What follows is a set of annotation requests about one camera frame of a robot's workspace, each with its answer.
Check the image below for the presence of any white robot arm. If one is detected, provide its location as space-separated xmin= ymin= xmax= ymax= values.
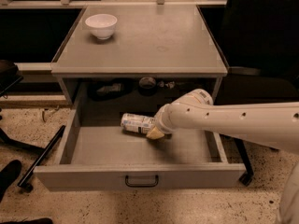
xmin=147 ymin=89 xmax=299 ymax=156

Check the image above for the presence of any black drawer handle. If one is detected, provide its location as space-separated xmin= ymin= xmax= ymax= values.
xmin=124 ymin=175 xmax=159 ymax=188

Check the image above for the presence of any white ceramic bowl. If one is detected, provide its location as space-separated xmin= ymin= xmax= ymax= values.
xmin=85 ymin=14 xmax=118 ymax=40

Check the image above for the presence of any black chair seat left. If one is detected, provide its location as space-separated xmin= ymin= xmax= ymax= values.
xmin=0 ymin=60 xmax=23 ymax=97

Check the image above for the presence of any black chair base left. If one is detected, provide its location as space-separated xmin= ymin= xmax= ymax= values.
xmin=0 ymin=124 xmax=66 ymax=193

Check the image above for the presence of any black object with label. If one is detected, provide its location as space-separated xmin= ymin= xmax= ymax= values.
xmin=87 ymin=78 xmax=134 ymax=102

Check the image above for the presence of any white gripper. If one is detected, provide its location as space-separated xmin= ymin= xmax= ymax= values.
xmin=146 ymin=104 xmax=175 ymax=140

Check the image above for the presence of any grey cabinet with top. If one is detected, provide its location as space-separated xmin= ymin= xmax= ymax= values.
xmin=51 ymin=5 xmax=227 ymax=104

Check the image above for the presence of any black office chair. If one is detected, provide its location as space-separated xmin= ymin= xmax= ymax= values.
xmin=214 ymin=0 xmax=299 ymax=187

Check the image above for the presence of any black tape roll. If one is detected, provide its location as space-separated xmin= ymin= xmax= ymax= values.
xmin=138 ymin=77 xmax=157 ymax=96

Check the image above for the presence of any blue labelled plastic bottle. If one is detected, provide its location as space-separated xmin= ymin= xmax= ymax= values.
xmin=121 ymin=113 xmax=154 ymax=134

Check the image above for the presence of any grey open top drawer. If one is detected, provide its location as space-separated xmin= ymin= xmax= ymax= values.
xmin=35 ymin=83 xmax=246 ymax=191

